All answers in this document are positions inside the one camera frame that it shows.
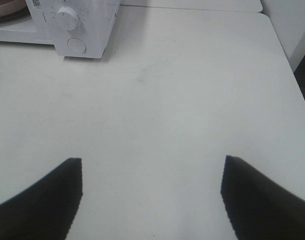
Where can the white warning label sticker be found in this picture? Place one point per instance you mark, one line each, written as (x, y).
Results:
(36, 4)

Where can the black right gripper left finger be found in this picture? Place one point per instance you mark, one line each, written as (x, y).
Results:
(46, 209)

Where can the glass microwave turntable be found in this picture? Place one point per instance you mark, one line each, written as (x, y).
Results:
(15, 16)

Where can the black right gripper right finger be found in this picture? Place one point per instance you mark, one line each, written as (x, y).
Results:
(257, 207)

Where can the white microwave oven body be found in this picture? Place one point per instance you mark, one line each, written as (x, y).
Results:
(98, 18)

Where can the round white door button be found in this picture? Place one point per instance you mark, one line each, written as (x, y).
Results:
(76, 45)

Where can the pink round plate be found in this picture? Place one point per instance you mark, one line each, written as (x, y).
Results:
(8, 7)

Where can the lower white microwave knob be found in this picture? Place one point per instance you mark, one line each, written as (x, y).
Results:
(67, 18)

